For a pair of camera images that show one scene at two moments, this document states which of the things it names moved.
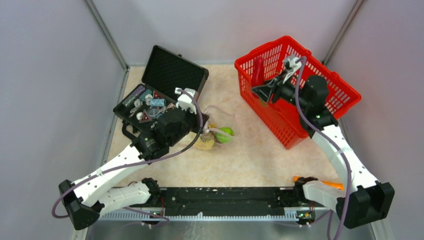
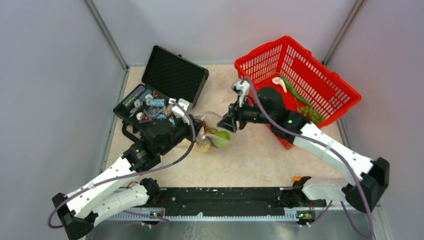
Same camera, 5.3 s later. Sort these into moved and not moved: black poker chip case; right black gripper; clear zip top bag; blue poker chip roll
Moved: clear zip top bag; right black gripper
Not moved: blue poker chip roll; black poker chip case
